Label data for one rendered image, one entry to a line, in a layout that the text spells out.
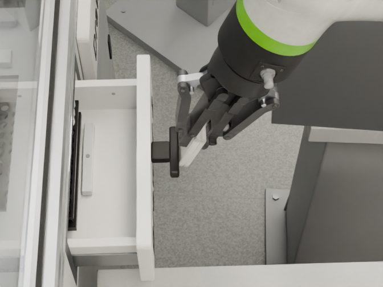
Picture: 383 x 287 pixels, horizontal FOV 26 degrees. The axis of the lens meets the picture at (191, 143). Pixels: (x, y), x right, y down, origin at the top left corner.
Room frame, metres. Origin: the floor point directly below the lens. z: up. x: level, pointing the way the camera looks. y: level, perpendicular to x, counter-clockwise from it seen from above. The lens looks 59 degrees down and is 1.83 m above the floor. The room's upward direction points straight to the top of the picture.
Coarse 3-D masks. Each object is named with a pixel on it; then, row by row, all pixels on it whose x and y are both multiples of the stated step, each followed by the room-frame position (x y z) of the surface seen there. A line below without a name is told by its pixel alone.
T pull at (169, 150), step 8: (176, 136) 0.56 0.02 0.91; (152, 144) 0.55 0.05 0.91; (160, 144) 0.55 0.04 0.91; (168, 144) 0.55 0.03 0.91; (176, 144) 0.55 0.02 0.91; (152, 152) 0.54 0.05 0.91; (160, 152) 0.54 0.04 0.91; (168, 152) 0.54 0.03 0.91; (176, 152) 0.54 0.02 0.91; (152, 160) 0.53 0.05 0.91; (160, 160) 0.53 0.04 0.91; (168, 160) 0.53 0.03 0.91; (176, 160) 0.53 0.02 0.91; (176, 168) 0.52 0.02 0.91; (176, 176) 0.51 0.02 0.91
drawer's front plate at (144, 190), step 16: (144, 64) 0.67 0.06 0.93; (144, 80) 0.64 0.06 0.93; (144, 96) 0.61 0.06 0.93; (144, 112) 0.59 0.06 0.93; (144, 128) 0.57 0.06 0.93; (144, 144) 0.54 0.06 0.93; (144, 160) 0.52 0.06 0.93; (144, 176) 0.49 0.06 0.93; (144, 192) 0.47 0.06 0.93; (144, 208) 0.45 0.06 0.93; (144, 224) 0.43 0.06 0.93; (144, 240) 0.41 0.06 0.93; (144, 256) 0.40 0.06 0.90; (144, 272) 0.40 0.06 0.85
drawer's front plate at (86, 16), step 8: (80, 0) 0.78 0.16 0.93; (88, 0) 0.78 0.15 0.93; (80, 8) 0.76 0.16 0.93; (88, 8) 0.76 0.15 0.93; (96, 8) 0.83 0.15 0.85; (80, 16) 0.75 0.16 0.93; (88, 16) 0.75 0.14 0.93; (80, 24) 0.74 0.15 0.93; (88, 24) 0.74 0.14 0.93; (80, 32) 0.72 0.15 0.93; (88, 32) 0.72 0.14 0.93; (96, 32) 0.79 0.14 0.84; (80, 40) 0.71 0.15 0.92; (88, 40) 0.71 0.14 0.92; (96, 40) 0.78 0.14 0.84; (80, 48) 0.71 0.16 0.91; (88, 48) 0.71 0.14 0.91; (80, 56) 0.71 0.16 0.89; (88, 56) 0.71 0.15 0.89; (96, 56) 0.75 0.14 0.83; (88, 64) 0.71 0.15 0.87; (96, 64) 0.74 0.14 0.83; (88, 72) 0.71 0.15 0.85; (96, 72) 0.73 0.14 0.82
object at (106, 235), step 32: (96, 96) 0.65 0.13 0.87; (128, 96) 0.66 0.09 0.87; (96, 128) 0.62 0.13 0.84; (128, 128) 0.62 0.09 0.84; (96, 160) 0.57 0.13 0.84; (128, 160) 0.57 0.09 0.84; (96, 192) 0.52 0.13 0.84; (128, 192) 0.52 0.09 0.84; (96, 224) 0.47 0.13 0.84; (128, 224) 0.47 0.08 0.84; (96, 256) 0.41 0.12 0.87; (128, 256) 0.41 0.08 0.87
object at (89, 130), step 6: (84, 126) 0.62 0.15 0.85; (90, 126) 0.62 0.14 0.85; (84, 132) 0.61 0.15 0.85; (90, 132) 0.61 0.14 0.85; (84, 138) 0.60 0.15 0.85; (90, 138) 0.60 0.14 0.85; (84, 144) 0.59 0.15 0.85; (90, 144) 0.59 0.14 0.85; (84, 150) 0.58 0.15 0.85; (90, 150) 0.58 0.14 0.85; (84, 156) 0.57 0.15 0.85; (90, 156) 0.57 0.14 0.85; (84, 162) 0.56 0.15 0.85; (90, 162) 0.56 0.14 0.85; (84, 168) 0.55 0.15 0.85; (90, 168) 0.55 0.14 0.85; (84, 174) 0.54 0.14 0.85; (90, 174) 0.54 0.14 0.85; (84, 180) 0.53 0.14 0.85; (90, 180) 0.53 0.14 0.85; (84, 186) 0.52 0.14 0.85; (90, 186) 0.52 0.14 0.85; (84, 192) 0.52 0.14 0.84; (90, 192) 0.52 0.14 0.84
